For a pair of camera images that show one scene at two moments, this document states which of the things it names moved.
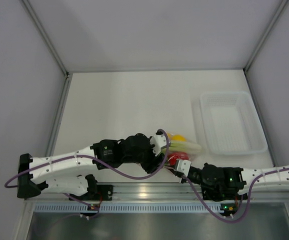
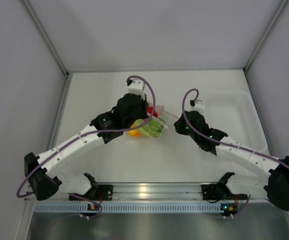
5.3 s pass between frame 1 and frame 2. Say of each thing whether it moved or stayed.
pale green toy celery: moved
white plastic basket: stayed
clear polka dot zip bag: moved
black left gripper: moved
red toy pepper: moved
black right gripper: moved
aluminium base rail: stayed
